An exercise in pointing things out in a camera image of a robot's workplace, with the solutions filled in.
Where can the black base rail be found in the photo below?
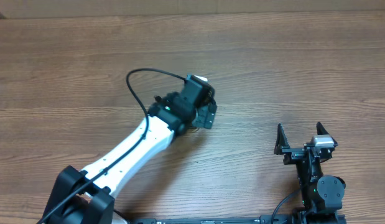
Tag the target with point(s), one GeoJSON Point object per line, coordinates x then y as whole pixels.
{"type": "Point", "coordinates": [263, 219]}

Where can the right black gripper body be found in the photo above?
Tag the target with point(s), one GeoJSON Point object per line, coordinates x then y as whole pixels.
{"type": "Point", "coordinates": [304, 169]}

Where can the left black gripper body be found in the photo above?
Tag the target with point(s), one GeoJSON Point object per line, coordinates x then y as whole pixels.
{"type": "Point", "coordinates": [204, 117]}

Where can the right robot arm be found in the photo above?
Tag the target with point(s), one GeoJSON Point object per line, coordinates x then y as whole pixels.
{"type": "Point", "coordinates": [321, 194]}

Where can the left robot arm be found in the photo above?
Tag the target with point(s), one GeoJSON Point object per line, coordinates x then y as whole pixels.
{"type": "Point", "coordinates": [88, 195]}

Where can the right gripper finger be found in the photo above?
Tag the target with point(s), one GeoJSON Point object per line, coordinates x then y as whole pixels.
{"type": "Point", "coordinates": [322, 131]}
{"type": "Point", "coordinates": [281, 145]}

